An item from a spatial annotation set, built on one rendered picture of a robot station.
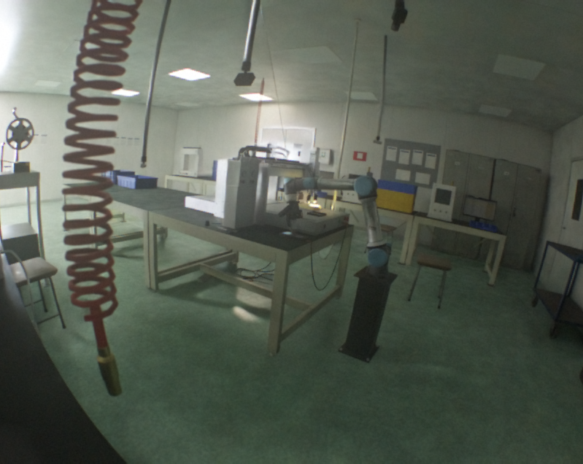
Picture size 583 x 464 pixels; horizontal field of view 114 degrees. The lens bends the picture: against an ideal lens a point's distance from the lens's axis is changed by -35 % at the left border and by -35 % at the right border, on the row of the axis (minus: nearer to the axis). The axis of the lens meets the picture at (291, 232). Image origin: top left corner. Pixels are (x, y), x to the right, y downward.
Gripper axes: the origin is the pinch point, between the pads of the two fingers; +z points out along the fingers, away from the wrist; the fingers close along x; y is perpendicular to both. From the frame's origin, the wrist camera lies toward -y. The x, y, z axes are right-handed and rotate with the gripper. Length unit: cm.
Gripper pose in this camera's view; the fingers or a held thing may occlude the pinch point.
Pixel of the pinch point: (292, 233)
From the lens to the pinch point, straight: 190.9
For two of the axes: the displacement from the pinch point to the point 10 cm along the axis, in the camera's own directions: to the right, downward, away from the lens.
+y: 8.0, -0.4, -5.9
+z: 1.0, 9.9, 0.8
